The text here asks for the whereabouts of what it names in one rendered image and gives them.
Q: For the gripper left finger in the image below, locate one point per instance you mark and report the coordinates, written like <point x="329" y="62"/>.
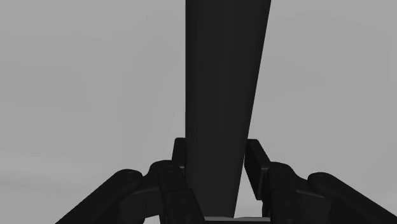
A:
<point x="145" y="192"/>

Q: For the long black object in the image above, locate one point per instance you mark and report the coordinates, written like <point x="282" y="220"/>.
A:
<point x="221" y="102"/>

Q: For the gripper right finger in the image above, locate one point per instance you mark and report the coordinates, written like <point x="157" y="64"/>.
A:
<point x="294" y="195"/>

